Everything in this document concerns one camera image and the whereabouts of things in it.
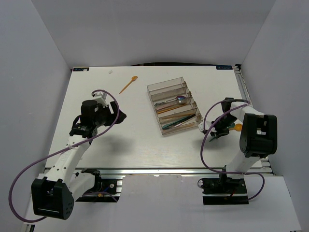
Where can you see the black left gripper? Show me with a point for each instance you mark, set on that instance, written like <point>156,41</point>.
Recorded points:
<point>112,117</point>

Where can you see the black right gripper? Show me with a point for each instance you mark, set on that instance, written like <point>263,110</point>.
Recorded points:
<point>218,133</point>

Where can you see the teal plastic knife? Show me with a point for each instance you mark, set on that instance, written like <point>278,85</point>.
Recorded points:
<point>167,126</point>

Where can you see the black knife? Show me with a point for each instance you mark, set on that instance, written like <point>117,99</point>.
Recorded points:
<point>184,119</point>

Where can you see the iridescent ornate spoon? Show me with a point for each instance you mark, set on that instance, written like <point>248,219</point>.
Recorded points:
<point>178,98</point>

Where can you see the silver spoon pink handle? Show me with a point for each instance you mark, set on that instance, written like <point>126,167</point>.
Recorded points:
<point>176,102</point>

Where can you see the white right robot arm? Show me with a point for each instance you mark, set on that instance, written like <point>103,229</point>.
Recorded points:
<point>228,106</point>

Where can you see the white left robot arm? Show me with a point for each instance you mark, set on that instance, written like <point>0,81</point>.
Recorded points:
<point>54,195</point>

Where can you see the orange plastic spoon right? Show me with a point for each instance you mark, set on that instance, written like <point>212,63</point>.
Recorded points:
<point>235,127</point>

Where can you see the orange plastic spoon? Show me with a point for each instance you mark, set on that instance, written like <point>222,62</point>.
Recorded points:
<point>134,78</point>
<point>235,127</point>

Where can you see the orange plastic spoon far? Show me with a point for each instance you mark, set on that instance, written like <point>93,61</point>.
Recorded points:
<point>134,78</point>

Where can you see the clear tiered utensil organizer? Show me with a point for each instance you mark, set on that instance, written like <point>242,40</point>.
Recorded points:
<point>170,89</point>

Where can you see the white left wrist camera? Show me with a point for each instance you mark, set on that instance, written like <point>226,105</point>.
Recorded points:
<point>100,97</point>

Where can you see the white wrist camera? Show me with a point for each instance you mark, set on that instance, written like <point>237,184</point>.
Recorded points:
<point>201,128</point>
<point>100,97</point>

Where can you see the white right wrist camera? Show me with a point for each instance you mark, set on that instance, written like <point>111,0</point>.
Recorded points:
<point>201,128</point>

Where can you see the aluminium table rail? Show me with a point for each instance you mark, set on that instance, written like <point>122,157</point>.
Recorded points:
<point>258,137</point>

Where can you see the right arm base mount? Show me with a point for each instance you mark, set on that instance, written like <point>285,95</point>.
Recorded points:
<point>223,190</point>

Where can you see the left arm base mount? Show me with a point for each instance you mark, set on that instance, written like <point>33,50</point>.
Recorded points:
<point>104,190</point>

